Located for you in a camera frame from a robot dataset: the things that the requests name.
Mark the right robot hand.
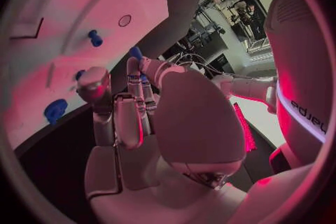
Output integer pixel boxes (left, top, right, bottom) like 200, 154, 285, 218
76, 57, 249, 224

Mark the glowing light bar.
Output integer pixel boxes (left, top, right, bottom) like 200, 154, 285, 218
231, 101, 259, 153

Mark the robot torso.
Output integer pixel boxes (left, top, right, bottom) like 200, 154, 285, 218
262, 0, 333, 175

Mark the small blue peg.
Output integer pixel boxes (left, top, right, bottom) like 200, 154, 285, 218
87, 29, 104, 48

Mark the blue gear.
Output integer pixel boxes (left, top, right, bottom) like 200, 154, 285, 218
43, 98, 69, 125

